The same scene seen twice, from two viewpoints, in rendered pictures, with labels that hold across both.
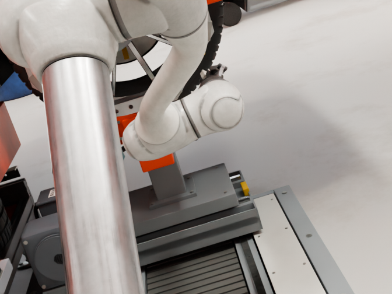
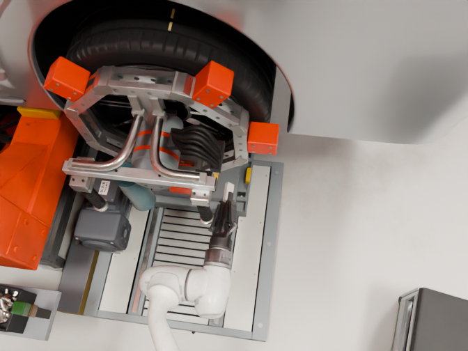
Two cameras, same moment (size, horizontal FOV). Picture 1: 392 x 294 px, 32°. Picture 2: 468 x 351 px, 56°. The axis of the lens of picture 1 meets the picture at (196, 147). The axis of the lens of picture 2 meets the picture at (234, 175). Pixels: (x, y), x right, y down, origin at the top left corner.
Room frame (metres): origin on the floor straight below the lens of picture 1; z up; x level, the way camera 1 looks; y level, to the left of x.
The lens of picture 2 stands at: (1.31, -0.24, 2.04)
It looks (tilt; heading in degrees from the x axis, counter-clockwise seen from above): 67 degrees down; 13
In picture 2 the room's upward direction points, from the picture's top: 6 degrees counter-clockwise
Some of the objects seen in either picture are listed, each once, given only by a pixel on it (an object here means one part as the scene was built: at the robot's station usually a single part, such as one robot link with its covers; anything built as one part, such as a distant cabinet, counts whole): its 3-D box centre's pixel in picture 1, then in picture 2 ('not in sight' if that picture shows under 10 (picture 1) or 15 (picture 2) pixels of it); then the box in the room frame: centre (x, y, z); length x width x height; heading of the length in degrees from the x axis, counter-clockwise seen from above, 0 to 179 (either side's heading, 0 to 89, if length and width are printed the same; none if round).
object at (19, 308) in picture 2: not in sight; (21, 308); (1.38, 0.51, 0.64); 0.04 x 0.04 x 0.04; 89
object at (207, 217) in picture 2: not in sight; (204, 209); (1.71, -0.04, 0.83); 0.04 x 0.04 x 0.16
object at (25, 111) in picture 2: not in sight; (43, 98); (2.11, 0.63, 0.71); 0.14 x 0.14 x 0.05; 89
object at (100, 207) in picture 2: not in sight; (93, 196); (1.71, 0.30, 0.83); 0.04 x 0.04 x 0.16
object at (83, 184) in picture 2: not in sight; (83, 174); (1.74, 0.30, 0.93); 0.09 x 0.05 x 0.05; 179
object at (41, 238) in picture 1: (74, 245); (116, 204); (1.87, 0.43, 0.26); 0.42 x 0.18 x 0.35; 179
